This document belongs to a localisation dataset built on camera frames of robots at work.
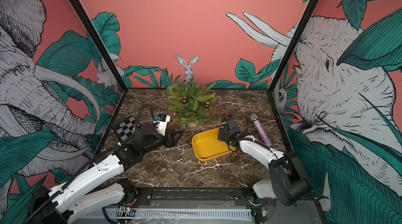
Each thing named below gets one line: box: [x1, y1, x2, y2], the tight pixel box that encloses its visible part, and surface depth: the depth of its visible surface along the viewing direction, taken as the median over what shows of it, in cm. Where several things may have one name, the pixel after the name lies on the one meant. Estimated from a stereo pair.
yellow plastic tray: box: [191, 127, 237, 162], surface depth 92 cm
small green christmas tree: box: [167, 78, 220, 131], surface depth 74 cm
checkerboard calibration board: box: [114, 115, 141, 142], surface depth 97 cm
